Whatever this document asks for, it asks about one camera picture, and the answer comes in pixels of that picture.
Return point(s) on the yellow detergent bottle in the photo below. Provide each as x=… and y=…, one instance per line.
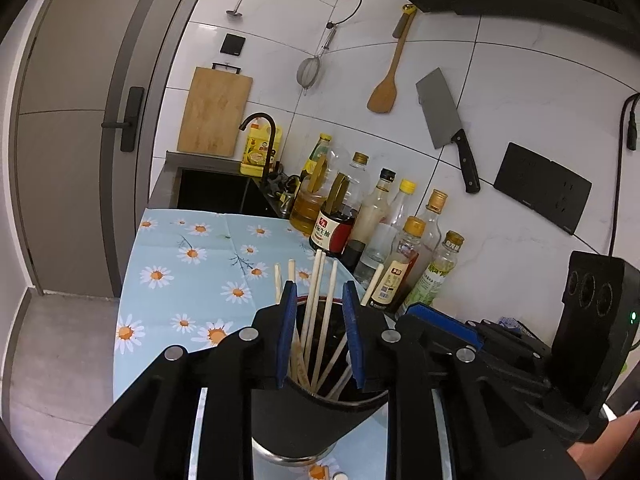
x=255, y=152

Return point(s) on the blue daisy print tablecloth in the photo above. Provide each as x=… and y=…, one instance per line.
x=175, y=270

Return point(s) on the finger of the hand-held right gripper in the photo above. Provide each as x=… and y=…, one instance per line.
x=510, y=342
x=440, y=321

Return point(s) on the cooking oil jug yellow cap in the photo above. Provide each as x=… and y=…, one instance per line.
x=305, y=210

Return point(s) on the black wall switch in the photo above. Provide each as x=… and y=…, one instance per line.
x=233, y=44

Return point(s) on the wooden spatula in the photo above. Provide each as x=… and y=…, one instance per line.
x=384, y=92

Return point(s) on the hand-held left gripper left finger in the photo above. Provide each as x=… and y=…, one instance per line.
x=286, y=330

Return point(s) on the black utensil holder steel base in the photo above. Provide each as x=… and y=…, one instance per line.
x=300, y=425

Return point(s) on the black wall socket panel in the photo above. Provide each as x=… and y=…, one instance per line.
x=540, y=185

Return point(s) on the clear bottle with gold cap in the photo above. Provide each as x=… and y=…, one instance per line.
x=432, y=220

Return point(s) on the steel kitchen sink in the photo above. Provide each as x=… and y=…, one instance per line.
x=210, y=190

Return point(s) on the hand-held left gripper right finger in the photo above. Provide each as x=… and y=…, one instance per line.
x=354, y=335

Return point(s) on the soy sauce jug red label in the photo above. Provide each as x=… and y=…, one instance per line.
x=330, y=230

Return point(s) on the bunch of wooden chopsticks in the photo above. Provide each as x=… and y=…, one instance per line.
x=316, y=285

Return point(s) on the grey door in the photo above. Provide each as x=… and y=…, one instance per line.
x=75, y=110

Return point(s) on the wooden cutting board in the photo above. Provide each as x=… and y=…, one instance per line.
x=212, y=110

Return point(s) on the black faucet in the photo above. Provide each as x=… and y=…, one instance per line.
x=272, y=145

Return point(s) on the steel mesh strainer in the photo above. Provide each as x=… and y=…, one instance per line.
x=310, y=72

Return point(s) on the dark bottle with beige label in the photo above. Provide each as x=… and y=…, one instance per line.
x=395, y=280

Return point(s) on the clear bottle with yellow cap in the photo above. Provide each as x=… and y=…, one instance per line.
x=380, y=250

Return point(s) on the oil bottle with green label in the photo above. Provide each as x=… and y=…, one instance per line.
x=435, y=275

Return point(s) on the sauce bottle with black cap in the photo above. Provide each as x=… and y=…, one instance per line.
x=372, y=215

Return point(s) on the person's right forearm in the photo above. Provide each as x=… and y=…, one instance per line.
x=610, y=445

